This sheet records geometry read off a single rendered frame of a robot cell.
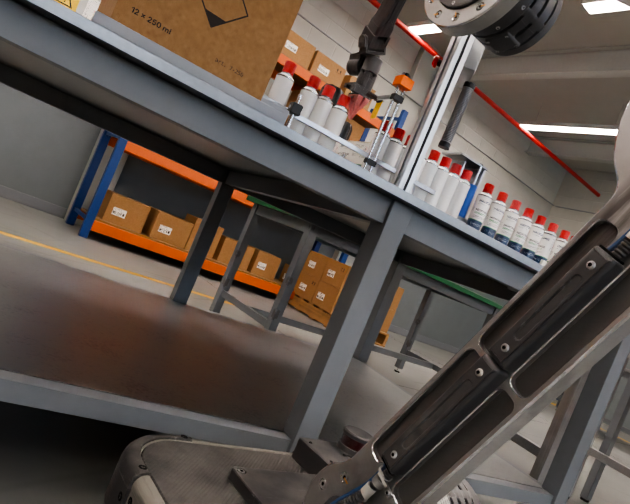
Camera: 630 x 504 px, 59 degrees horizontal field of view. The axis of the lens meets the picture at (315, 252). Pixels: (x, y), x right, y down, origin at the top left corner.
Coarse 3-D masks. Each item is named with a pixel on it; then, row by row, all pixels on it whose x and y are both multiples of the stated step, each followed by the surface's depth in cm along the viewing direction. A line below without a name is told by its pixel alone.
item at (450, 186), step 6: (456, 168) 184; (450, 174) 184; (456, 174) 184; (450, 180) 183; (456, 180) 184; (444, 186) 184; (450, 186) 183; (456, 186) 185; (444, 192) 183; (450, 192) 183; (444, 198) 183; (450, 198) 184; (438, 204) 183; (444, 204) 183; (444, 210) 184
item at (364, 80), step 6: (360, 72) 174; (366, 72) 173; (360, 78) 174; (366, 78) 173; (372, 78) 174; (348, 84) 174; (354, 84) 171; (360, 84) 173; (366, 84) 173; (372, 84) 174; (366, 90) 173; (372, 96) 175
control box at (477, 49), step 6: (474, 42) 159; (474, 48) 159; (480, 48) 159; (468, 54) 159; (474, 54) 159; (480, 54) 159; (468, 60) 159; (474, 60) 159; (468, 66) 159; (474, 66) 159; (462, 72) 163; (468, 72) 162; (474, 72) 161; (462, 78) 167; (468, 78) 166; (456, 84) 174; (462, 84) 172
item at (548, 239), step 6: (552, 228) 210; (546, 234) 210; (552, 234) 209; (540, 240) 212; (546, 240) 210; (552, 240) 209; (540, 246) 211; (546, 246) 209; (552, 246) 210; (540, 252) 210; (546, 252) 209; (534, 258) 211; (540, 258) 209; (546, 258) 210
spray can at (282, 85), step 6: (288, 60) 152; (288, 66) 151; (294, 66) 152; (282, 72) 152; (288, 72) 151; (294, 72) 153; (276, 78) 151; (282, 78) 150; (288, 78) 151; (276, 84) 151; (282, 84) 150; (288, 84) 151; (270, 90) 152; (276, 90) 150; (282, 90) 151; (288, 90) 152; (270, 96) 151; (276, 96) 150; (282, 96) 151; (282, 102) 152
